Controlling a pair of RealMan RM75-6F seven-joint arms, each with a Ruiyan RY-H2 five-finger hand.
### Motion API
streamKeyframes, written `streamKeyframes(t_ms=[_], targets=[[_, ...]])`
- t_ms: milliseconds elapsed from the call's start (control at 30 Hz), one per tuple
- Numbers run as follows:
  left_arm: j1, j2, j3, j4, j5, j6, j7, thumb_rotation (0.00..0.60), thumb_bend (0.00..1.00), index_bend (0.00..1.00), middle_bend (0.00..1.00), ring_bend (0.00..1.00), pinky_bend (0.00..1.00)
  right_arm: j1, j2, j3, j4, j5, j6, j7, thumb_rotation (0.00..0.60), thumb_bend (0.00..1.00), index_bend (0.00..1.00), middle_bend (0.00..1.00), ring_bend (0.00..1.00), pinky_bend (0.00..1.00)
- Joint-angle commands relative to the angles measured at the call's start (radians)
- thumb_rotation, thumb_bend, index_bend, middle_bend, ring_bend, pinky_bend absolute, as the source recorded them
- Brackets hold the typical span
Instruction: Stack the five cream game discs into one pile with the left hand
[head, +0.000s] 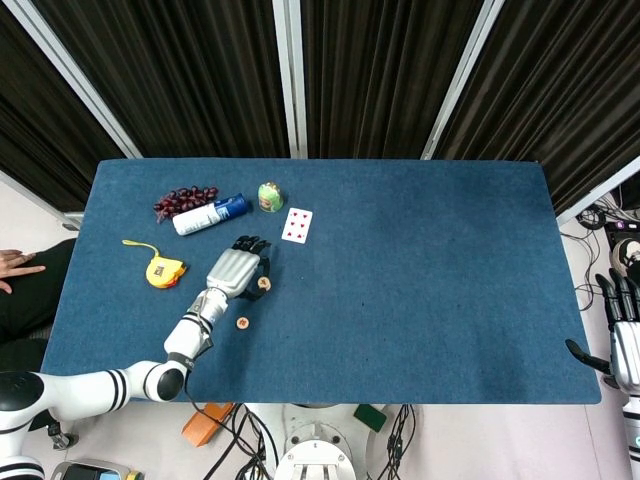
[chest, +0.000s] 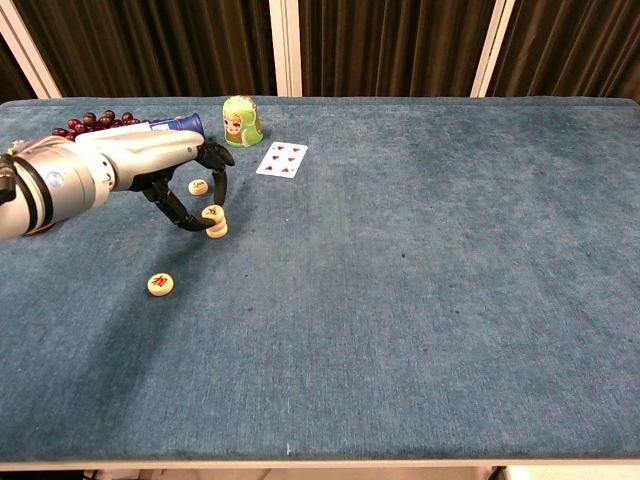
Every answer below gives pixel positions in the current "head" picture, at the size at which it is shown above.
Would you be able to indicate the blue felt table cloth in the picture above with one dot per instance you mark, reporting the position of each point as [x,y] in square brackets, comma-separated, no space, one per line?
[400,300]

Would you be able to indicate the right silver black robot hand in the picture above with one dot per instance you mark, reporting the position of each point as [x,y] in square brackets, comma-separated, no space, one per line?
[627,350]

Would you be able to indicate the green matryoshka doll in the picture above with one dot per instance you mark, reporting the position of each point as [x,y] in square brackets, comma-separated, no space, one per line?
[270,199]

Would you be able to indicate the green block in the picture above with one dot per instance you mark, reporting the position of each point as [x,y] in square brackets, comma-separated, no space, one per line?
[371,419]

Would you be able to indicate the yellow tape measure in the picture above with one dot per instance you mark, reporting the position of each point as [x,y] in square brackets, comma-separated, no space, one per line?
[161,272]

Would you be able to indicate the wooden disc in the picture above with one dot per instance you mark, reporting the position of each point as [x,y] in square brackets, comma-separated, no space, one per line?
[243,323]
[263,283]

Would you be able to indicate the grey aluminium frame post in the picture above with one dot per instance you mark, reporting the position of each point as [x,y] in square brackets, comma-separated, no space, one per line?
[600,190]
[464,75]
[292,75]
[72,75]
[35,198]

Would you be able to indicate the chair caster wheel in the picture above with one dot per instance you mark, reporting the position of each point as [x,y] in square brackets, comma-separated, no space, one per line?
[62,441]

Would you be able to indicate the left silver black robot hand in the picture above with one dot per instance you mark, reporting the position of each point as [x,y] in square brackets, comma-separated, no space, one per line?
[232,272]

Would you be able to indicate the black pleated curtain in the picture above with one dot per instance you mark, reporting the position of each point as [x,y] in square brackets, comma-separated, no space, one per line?
[560,100]
[190,75]
[40,150]
[380,75]

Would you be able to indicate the white blue cylindrical can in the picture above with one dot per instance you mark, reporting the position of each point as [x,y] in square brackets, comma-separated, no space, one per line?
[200,218]

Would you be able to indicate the six of hearts card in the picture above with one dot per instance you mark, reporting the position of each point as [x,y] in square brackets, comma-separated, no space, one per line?
[297,225]

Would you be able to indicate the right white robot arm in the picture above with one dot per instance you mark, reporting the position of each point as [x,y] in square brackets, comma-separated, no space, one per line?
[633,435]

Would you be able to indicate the white black sneaker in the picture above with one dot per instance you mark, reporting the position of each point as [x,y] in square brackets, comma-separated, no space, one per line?
[625,252]

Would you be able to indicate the bystander black trousers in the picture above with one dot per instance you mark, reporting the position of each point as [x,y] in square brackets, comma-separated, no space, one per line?
[35,305]

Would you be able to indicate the dark red grape bunch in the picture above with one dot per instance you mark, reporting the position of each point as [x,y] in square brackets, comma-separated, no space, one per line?
[185,199]

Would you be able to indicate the black electronic device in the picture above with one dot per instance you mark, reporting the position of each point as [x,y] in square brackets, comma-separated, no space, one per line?
[630,197]

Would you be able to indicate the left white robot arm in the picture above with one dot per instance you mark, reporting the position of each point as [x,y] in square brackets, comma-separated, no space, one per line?
[187,340]

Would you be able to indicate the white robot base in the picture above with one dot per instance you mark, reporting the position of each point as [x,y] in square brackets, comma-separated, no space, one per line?
[315,450]

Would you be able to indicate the wooden disc bottom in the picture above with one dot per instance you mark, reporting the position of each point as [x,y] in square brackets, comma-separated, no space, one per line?
[243,323]

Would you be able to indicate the bystander bare hand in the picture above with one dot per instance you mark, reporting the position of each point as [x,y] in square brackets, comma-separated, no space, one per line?
[15,265]

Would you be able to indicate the orange box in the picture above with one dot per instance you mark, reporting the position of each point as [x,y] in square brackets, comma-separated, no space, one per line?
[202,427]

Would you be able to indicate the grey device case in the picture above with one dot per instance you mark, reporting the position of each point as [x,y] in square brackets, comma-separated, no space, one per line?
[90,472]

